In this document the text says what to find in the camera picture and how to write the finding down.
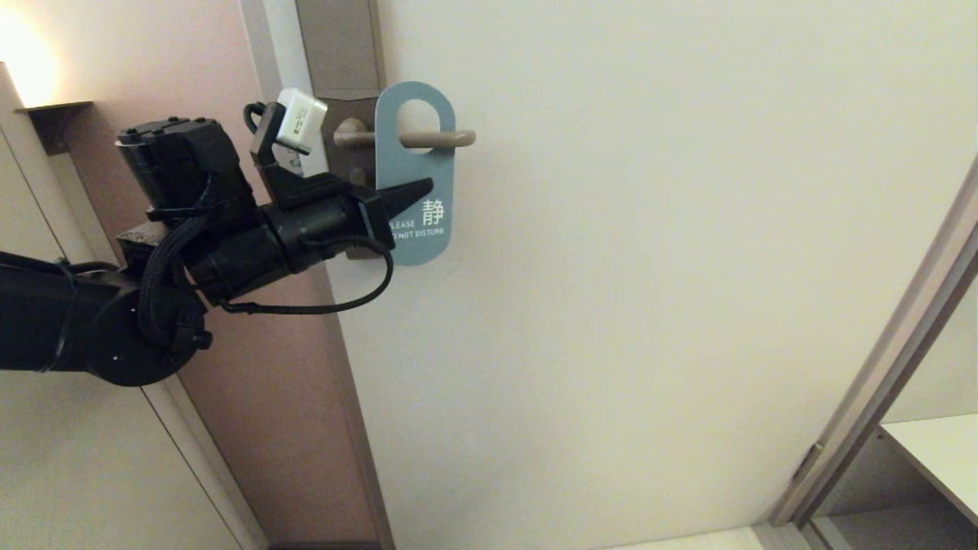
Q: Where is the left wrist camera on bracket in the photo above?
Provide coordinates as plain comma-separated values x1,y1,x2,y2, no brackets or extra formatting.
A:
244,88,356,211

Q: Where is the bronze door lock plate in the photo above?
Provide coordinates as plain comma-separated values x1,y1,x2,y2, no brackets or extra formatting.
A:
296,0,387,260

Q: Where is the cream wardrobe panel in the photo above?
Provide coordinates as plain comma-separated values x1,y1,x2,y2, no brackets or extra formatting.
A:
0,65,268,550

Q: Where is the beige metal door handle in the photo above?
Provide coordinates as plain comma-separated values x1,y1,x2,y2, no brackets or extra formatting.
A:
334,118,476,149

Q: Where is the white closet shelf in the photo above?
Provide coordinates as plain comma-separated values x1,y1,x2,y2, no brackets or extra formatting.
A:
877,415,978,529

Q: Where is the white door hanger sign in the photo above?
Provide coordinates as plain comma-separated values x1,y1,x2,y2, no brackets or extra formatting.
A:
374,81,457,267

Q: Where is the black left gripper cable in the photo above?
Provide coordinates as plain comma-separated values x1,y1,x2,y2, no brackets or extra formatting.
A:
220,235,396,316

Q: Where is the cream white door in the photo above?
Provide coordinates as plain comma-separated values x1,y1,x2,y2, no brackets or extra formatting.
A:
252,0,978,550

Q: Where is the taupe frame hinge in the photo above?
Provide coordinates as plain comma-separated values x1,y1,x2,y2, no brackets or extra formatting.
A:
792,443,824,482

